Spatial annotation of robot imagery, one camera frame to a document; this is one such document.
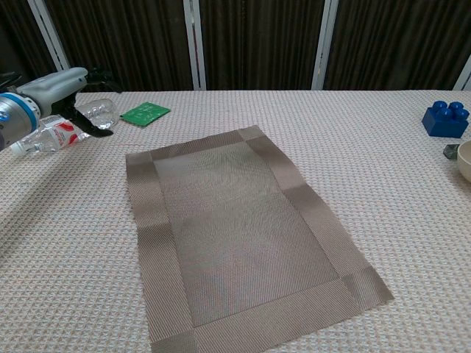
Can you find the clear plastic water bottle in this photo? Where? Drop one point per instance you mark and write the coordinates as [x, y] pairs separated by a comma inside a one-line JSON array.
[[101, 112]]

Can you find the brown woven placemat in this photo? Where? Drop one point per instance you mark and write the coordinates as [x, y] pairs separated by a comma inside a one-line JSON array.
[[243, 235]]

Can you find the black pleated curtain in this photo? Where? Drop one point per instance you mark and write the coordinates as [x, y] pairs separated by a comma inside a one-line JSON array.
[[257, 36]]

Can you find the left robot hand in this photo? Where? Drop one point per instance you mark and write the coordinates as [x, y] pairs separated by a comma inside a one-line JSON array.
[[55, 90]]

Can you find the green sachet packet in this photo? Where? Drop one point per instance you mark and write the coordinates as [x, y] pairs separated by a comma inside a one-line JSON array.
[[145, 114]]

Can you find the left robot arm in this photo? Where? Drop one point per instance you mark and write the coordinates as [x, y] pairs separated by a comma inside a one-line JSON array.
[[16, 117]]

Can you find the light brown bowl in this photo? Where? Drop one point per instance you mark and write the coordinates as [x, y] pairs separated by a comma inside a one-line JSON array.
[[465, 162]]

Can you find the blue toy building block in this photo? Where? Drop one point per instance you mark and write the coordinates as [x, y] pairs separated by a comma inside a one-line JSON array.
[[443, 123]]

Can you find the pink woven tablecloth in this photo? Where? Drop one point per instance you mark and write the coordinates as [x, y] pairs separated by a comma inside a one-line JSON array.
[[368, 220]]

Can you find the small dark binder clip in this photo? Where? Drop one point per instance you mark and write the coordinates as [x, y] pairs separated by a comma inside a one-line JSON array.
[[449, 152]]

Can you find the grey aluminium partition post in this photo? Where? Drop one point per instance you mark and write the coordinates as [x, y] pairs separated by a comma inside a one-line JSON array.
[[195, 48], [464, 77], [324, 48], [49, 36]]

